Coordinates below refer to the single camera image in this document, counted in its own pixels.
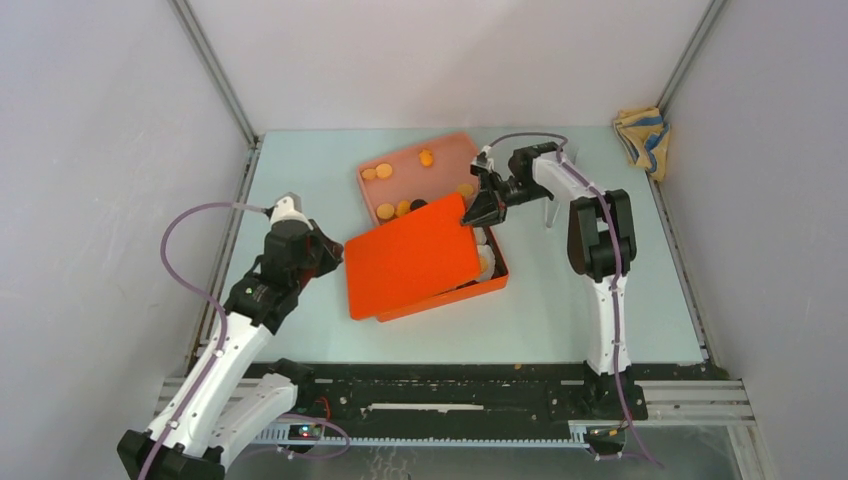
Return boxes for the metal tongs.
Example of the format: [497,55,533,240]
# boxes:
[544,146,579,230]

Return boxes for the pink cookie tray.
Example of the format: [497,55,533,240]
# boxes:
[356,131,479,226]

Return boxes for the orange cookie box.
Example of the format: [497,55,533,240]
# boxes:
[376,227,509,323]

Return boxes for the orange box lid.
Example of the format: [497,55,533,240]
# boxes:
[343,193,481,320]

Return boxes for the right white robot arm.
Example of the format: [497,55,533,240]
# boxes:
[461,142,637,376]

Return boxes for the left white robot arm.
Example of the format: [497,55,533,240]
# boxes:
[117,214,343,479]

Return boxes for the white paper cup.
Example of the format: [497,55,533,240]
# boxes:
[473,228,496,283]

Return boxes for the orange fish cookie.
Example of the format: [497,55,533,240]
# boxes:
[395,200,412,218]
[418,149,434,168]

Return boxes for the black sandwich cookie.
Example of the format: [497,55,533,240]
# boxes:
[410,199,428,211]

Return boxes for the yellow blue cloth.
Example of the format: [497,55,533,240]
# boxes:
[612,107,671,182]

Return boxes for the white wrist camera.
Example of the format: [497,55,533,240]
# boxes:
[269,192,312,229]

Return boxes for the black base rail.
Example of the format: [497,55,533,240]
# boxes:
[253,362,649,441]

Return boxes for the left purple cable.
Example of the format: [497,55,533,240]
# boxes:
[135,201,273,480]

